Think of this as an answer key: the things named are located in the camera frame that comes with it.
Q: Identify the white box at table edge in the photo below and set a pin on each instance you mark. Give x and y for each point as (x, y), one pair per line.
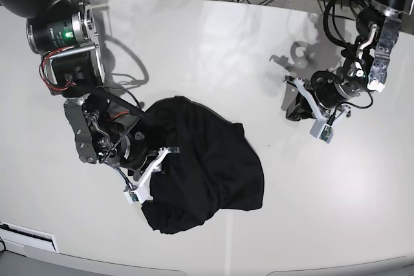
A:
(21, 236)

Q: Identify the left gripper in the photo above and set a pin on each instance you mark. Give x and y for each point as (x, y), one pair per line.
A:
(330, 91)

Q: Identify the black t-shirt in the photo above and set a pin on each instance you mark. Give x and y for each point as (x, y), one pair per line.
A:
(215, 167)

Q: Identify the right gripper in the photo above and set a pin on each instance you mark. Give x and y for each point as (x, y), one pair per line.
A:
(137, 149)

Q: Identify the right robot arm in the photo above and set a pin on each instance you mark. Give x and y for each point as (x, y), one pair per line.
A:
(64, 35)

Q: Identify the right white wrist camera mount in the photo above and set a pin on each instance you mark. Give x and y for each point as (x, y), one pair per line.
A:
(138, 191)

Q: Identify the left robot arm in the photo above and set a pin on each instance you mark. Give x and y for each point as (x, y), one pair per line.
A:
(378, 25)

